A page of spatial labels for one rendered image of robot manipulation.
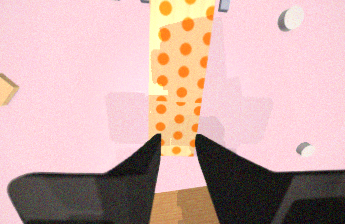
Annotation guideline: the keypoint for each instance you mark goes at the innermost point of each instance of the grey short cylinder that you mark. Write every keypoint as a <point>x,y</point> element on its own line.
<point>290,18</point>
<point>305,149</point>

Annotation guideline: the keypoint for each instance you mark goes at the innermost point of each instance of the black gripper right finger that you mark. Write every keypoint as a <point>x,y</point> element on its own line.
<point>243,192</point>

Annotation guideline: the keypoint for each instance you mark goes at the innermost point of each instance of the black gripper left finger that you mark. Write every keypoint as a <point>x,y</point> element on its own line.
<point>124,194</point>

